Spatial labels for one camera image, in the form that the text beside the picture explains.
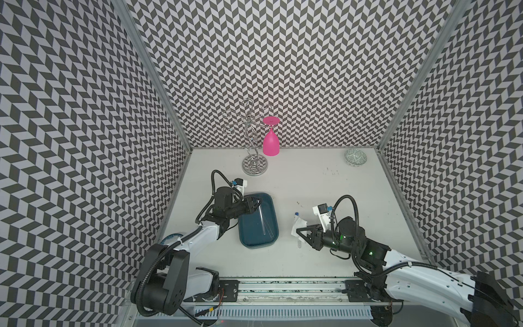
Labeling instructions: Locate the patterned ceramic bowl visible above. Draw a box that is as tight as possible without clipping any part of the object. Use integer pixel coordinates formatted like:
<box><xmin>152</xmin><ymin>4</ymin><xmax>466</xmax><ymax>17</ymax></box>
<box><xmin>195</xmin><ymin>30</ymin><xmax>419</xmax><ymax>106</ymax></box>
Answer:
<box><xmin>344</xmin><ymin>149</ymin><xmax>367</xmax><ymax>167</ymax></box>

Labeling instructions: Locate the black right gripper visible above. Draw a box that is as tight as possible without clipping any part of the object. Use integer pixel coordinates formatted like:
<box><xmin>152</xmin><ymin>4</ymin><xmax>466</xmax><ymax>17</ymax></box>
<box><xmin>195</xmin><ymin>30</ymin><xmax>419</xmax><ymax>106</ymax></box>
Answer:
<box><xmin>296</xmin><ymin>223</ymin><xmax>358</xmax><ymax>256</ymax></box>

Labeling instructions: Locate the chrome glass rack stand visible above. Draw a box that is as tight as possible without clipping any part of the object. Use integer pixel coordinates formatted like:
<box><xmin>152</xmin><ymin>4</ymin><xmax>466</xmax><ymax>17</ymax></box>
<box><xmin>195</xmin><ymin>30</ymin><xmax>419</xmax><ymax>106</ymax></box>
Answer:
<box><xmin>224</xmin><ymin>98</ymin><xmax>272</xmax><ymax>177</ymax></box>

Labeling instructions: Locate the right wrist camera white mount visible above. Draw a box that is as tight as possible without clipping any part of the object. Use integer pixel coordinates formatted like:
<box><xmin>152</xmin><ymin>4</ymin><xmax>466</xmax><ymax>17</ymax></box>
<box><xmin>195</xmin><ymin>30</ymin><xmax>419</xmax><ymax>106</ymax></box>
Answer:
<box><xmin>313</xmin><ymin>204</ymin><xmax>332</xmax><ymax>232</ymax></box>

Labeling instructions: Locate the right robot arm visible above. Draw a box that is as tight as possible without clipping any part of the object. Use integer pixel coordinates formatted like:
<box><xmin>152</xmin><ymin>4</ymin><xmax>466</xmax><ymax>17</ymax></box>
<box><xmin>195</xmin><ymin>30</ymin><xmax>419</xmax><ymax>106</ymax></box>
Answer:
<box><xmin>293</xmin><ymin>217</ymin><xmax>519</xmax><ymax>326</ymax></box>

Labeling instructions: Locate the blue patterned plate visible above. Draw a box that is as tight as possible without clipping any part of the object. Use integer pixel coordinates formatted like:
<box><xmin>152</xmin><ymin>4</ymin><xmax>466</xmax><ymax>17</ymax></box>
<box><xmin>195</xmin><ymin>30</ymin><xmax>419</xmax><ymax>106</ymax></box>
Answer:
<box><xmin>161</xmin><ymin>233</ymin><xmax>183</xmax><ymax>245</ymax></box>

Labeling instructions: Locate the blue capped test tube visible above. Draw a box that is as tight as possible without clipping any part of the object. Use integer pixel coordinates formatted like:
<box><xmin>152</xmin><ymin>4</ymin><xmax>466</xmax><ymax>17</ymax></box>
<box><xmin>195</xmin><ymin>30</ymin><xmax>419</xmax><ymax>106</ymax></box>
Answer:
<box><xmin>293</xmin><ymin>211</ymin><xmax>303</xmax><ymax>249</ymax></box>
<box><xmin>260</xmin><ymin>213</ymin><xmax>274</xmax><ymax>239</ymax></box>
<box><xmin>257</xmin><ymin>206</ymin><xmax>273</xmax><ymax>237</ymax></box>

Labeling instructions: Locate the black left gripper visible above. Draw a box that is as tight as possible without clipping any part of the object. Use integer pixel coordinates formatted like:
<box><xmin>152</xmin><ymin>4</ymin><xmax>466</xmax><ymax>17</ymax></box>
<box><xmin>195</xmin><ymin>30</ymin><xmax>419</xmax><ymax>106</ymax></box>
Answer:
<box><xmin>226</xmin><ymin>195</ymin><xmax>262</xmax><ymax>219</ymax></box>

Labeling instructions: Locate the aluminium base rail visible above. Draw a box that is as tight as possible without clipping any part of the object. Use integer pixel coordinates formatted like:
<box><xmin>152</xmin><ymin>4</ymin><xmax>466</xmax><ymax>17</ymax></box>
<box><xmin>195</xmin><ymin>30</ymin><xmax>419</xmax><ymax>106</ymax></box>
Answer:
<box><xmin>184</xmin><ymin>277</ymin><xmax>401</xmax><ymax>306</ymax></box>

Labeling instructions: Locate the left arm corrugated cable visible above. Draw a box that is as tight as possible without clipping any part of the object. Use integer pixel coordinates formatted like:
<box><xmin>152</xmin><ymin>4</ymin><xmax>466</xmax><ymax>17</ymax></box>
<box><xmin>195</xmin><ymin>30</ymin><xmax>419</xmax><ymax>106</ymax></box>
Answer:
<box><xmin>210</xmin><ymin>169</ymin><xmax>236</xmax><ymax>201</ymax></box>

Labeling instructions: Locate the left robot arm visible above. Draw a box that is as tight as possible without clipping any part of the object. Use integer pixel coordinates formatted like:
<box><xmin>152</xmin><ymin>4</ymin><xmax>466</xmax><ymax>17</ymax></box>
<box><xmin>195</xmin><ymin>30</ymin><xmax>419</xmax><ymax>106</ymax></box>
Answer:
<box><xmin>131</xmin><ymin>187</ymin><xmax>262</xmax><ymax>317</ymax></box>

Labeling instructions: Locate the pink plastic wine glass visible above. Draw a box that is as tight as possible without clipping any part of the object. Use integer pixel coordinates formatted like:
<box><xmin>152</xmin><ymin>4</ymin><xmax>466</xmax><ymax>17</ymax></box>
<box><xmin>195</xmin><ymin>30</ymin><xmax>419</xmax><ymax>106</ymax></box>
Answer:
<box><xmin>263</xmin><ymin>116</ymin><xmax>280</xmax><ymax>157</ymax></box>

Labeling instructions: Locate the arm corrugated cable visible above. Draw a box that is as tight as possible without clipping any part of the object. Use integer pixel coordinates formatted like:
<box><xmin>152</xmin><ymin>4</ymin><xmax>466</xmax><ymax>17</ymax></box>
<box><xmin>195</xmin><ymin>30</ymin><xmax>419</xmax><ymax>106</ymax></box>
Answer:
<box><xmin>210</xmin><ymin>169</ymin><xmax>236</xmax><ymax>201</ymax></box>
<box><xmin>330</xmin><ymin>194</ymin><xmax>360</xmax><ymax>246</ymax></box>

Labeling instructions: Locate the teal plastic water tub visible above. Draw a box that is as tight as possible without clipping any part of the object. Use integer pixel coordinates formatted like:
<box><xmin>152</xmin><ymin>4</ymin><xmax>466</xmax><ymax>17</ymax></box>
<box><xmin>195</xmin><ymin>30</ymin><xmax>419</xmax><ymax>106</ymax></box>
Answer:
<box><xmin>238</xmin><ymin>192</ymin><xmax>279</xmax><ymax>249</ymax></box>

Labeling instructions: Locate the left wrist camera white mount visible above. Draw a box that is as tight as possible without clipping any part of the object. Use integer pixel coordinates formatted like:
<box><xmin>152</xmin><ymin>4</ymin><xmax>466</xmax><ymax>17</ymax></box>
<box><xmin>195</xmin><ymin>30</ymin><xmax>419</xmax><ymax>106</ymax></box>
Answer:
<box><xmin>231</xmin><ymin>178</ymin><xmax>248</xmax><ymax>198</ymax></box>

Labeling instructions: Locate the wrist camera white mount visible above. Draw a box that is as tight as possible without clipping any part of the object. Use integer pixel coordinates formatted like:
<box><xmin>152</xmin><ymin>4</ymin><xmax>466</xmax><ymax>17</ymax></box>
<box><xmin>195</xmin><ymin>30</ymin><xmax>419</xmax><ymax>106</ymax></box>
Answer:
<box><xmin>313</xmin><ymin>204</ymin><xmax>332</xmax><ymax>232</ymax></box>
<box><xmin>231</xmin><ymin>178</ymin><xmax>248</xmax><ymax>198</ymax></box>

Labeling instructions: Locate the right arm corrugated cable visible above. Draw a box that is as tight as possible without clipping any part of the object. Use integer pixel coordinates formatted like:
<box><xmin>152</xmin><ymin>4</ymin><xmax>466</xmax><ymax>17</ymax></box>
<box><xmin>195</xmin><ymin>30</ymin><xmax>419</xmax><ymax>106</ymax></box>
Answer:
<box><xmin>330</xmin><ymin>194</ymin><xmax>360</xmax><ymax>246</ymax></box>

